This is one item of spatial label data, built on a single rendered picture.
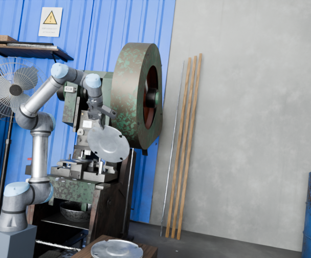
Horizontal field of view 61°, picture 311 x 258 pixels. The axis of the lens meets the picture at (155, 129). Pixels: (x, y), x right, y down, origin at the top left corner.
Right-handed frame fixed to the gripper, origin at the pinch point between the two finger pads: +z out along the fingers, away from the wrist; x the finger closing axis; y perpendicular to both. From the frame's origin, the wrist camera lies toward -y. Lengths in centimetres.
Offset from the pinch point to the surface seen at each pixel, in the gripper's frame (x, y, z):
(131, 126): -14.5, -13.8, 9.1
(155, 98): -51, -24, 11
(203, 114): -136, -72, 87
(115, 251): 54, -19, 41
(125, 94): -22.6, -8.3, -10.2
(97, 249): 54, -8, 42
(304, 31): -202, -172, 6
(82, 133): -28, 29, 35
